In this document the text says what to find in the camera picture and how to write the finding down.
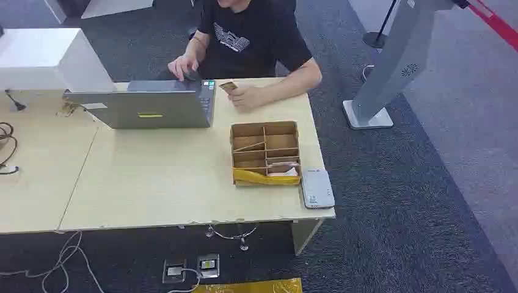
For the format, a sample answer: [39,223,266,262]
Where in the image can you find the yellow sheet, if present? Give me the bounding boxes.
[191,277,304,293]

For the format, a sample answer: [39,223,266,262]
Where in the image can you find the grey laptop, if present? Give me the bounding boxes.
[62,79,216,130]

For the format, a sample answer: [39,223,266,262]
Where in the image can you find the white board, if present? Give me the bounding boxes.
[80,0,155,20]

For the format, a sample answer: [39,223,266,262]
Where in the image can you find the black stanchion post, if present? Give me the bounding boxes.
[362,0,400,49]

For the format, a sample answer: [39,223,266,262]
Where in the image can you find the pale card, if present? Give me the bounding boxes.
[268,162,301,178]

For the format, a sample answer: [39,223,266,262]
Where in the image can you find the floor socket with white plug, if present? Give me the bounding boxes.
[161,258,188,284]

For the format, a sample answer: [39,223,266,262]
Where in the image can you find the black coiled cable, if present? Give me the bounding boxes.
[0,121,20,176]

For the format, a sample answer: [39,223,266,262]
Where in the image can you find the white cabinet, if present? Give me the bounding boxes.
[0,27,118,93]

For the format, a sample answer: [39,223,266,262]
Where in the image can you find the grey kiosk stand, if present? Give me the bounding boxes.
[342,0,470,131]

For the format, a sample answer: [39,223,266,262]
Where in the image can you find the person's left hand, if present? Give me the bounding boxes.
[227,85,264,113]

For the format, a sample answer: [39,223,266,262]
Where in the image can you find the large pale wooden desk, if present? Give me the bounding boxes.
[58,78,337,256]

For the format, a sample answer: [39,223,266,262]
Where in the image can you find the long white floor cable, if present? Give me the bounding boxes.
[0,231,107,293]

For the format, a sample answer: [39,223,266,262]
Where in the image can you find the wooden divided card box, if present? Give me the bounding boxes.
[230,120,303,187]

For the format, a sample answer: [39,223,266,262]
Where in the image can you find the grey cable under desk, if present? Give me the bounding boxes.
[205,223,259,252]

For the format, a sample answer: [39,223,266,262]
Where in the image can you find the person's right hand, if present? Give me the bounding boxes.
[167,54,200,82]

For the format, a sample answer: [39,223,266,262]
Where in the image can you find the person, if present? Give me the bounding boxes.
[167,0,323,113]

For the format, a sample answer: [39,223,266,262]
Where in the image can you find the open silver floor socket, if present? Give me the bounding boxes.
[196,253,221,280]

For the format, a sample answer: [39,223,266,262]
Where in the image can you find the red barrier belt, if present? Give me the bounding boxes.
[466,0,518,53]

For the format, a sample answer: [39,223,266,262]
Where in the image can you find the small pale wooden desk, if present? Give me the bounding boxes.
[0,82,119,236]

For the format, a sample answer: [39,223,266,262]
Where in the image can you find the white card reader device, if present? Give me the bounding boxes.
[300,167,336,210]

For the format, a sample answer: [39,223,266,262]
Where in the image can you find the short white socket cable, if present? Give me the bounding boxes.
[166,267,202,293]

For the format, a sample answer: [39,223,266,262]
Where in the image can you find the brown tape scrap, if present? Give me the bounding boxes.
[56,98,81,118]

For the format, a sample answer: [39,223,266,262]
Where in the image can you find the black plug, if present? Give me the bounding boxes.
[4,89,27,113]

